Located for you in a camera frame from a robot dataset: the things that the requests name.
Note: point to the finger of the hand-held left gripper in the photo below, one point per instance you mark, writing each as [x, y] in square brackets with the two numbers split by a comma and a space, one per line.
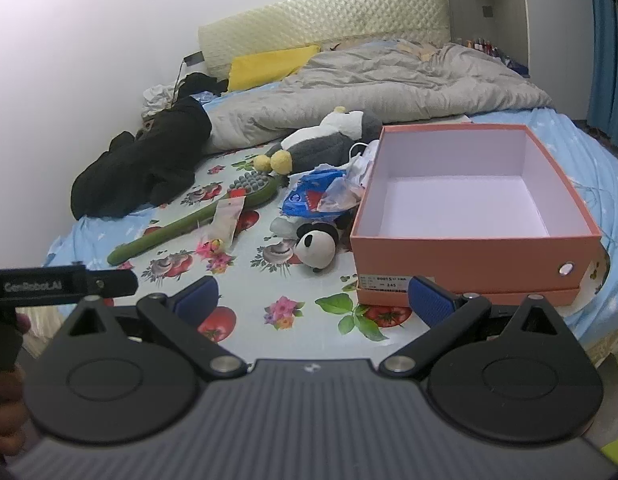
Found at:
[114, 282]

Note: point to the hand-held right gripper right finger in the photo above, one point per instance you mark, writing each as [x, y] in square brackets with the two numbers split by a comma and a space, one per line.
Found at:
[429, 301]

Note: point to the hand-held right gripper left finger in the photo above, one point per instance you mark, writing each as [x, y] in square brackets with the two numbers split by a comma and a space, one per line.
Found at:
[199, 296]

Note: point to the pink cardboard box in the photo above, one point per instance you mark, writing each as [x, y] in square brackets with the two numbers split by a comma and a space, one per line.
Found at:
[464, 260]

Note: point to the small red and clear packet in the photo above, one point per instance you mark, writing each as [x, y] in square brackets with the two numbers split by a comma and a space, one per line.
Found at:
[228, 215]

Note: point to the panda plush toy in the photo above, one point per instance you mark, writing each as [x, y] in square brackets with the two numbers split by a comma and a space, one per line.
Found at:
[314, 249]

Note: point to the blue plastic packet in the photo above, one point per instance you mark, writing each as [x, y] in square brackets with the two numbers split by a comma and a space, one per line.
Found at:
[304, 200]

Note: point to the disposable face mask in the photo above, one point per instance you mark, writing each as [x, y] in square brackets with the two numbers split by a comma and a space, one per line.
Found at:
[361, 165]

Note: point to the person's left hand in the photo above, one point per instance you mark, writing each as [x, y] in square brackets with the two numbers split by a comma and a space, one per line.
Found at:
[6, 410]

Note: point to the small white cloth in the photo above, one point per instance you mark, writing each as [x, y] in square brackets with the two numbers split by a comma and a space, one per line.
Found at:
[284, 226]

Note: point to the green massage brush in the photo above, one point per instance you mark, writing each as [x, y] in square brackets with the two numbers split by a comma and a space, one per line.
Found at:
[254, 187]

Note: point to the black jacket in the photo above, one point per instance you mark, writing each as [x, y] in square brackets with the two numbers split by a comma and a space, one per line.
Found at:
[149, 160]

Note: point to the grey penguin plush toy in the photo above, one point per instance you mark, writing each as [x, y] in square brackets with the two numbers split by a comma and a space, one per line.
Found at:
[314, 150]

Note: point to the crumpled white cloth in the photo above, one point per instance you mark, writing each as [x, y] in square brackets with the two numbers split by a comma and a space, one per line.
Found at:
[156, 97]

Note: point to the blue patterned cloth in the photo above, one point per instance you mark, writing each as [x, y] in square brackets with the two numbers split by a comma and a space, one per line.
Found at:
[206, 98]

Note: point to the black garment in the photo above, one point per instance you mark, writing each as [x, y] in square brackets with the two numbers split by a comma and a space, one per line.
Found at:
[204, 82]

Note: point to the grey duvet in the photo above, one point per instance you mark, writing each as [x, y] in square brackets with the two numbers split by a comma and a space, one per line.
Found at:
[389, 85]

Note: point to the yellow pillow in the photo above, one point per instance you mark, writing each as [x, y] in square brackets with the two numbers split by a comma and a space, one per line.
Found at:
[264, 65]

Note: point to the yellow green object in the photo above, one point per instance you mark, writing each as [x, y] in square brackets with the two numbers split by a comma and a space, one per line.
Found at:
[616, 452]

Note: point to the row of small bottles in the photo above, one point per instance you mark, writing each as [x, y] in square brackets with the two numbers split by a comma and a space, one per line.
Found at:
[484, 47]

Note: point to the blue curtain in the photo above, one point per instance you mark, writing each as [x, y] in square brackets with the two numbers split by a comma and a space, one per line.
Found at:
[609, 60]

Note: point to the cream quilted headboard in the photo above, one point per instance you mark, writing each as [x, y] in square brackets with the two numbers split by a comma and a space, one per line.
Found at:
[314, 15]

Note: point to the white wardrobe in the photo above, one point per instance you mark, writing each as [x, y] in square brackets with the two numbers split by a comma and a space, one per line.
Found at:
[554, 10]

